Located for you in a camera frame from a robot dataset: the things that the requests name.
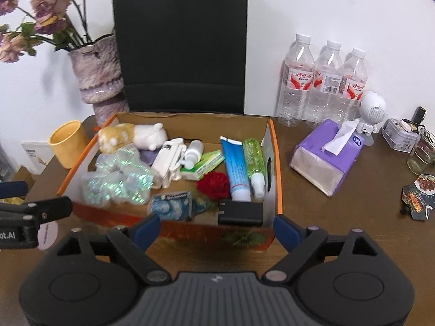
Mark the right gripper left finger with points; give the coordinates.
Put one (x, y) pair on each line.
(130, 245)

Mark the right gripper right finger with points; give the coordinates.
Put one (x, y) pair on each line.
(304, 250)

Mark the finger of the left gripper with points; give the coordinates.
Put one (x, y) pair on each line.
(13, 189)
(41, 211)

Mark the blue painted pouch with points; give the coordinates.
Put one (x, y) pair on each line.
(172, 206)

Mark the iridescent plastic bag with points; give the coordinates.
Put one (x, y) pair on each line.
(120, 177)

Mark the black rectangular box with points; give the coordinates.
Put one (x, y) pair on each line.
(240, 214)

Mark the green gel bottle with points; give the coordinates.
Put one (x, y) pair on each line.
(255, 166)

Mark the orange white plush toy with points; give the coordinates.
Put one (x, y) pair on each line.
(142, 136)

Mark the red rose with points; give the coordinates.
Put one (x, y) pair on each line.
(215, 185)

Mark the blue toothpaste tube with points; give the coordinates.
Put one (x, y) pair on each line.
(236, 170)

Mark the small white bottle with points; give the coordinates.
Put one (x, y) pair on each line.
(193, 154)

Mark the green soap box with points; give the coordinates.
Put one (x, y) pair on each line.
(208, 162)

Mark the purple knitted cloth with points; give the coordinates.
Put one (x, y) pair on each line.
(148, 156)

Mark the pink round container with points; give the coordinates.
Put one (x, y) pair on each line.
(47, 235)

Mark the white box on floor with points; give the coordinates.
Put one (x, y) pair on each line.
(39, 153)

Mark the yellow mug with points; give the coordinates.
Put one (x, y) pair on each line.
(68, 142)

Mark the purple tissue pack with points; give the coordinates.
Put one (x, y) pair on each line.
(327, 154)

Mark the purple ceramic vase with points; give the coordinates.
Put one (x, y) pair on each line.
(99, 77)

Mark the middle water bottle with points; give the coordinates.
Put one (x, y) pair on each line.
(326, 80)

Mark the silver tin box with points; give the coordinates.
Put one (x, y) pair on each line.
(399, 135)

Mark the glass jar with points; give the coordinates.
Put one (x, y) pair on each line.
(422, 155)

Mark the right water bottle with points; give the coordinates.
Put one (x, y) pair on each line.
(353, 82)

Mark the dried pink flowers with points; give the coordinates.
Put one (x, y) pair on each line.
(60, 23)

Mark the black paper bag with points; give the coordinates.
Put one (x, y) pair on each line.
(182, 55)

